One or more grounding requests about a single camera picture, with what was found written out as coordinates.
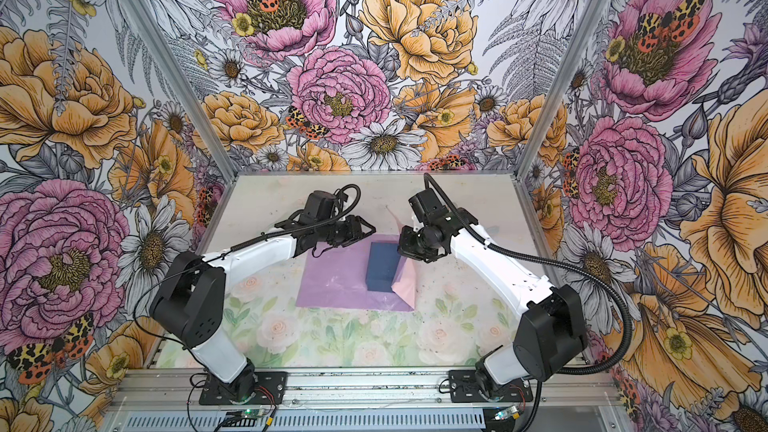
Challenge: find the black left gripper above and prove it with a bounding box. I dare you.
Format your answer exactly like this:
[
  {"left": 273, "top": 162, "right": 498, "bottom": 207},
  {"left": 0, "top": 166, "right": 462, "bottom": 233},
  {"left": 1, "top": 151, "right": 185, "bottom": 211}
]
[{"left": 318, "top": 214, "right": 377, "bottom": 247}]

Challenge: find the blue gift box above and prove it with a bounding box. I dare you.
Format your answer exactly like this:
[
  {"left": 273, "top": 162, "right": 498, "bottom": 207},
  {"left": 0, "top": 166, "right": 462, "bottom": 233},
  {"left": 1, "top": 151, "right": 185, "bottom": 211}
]
[{"left": 365, "top": 242, "right": 401, "bottom": 292}]

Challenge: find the purple wrapping paper sheet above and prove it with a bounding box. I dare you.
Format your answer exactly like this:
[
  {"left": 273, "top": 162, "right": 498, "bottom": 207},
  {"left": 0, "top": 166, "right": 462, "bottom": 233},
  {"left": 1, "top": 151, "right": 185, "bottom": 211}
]
[{"left": 296, "top": 234, "right": 417, "bottom": 312}]

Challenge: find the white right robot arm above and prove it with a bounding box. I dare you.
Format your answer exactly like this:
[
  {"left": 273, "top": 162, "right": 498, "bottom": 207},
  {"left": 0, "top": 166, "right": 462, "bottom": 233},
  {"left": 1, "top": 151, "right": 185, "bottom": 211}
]
[{"left": 398, "top": 189, "right": 588, "bottom": 393}]

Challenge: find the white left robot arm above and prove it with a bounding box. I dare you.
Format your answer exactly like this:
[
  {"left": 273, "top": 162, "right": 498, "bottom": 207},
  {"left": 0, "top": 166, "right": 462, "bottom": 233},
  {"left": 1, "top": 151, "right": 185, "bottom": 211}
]
[{"left": 149, "top": 184, "right": 375, "bottom": 403}]

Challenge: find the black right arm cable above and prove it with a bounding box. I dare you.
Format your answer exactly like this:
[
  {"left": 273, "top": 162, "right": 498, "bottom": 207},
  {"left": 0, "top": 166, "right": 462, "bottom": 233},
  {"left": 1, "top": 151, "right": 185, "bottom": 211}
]
[{"left": 420, "top": 172, "right": 635, "bottom": 432}]

